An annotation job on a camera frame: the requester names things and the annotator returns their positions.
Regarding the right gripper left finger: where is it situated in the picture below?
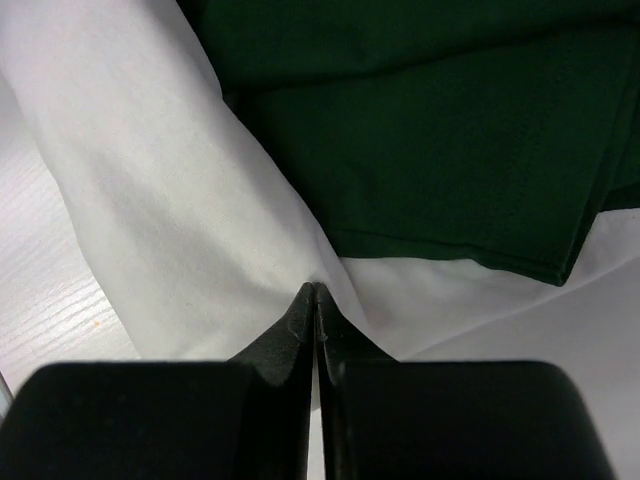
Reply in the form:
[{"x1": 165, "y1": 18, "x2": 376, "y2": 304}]
[{"x1": 1, "y1": 284, "x2": 315, "y2": 479}]

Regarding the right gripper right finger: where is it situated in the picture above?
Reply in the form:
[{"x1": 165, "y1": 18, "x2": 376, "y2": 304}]
[{"x1": 315, "y1": 284, "x2": 613, "y2": 479}]

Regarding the white and green t-shirt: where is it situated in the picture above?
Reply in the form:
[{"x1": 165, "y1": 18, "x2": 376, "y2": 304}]
[{"x1": 1, "y1": 1, "x2": 639, "y2": 359}]

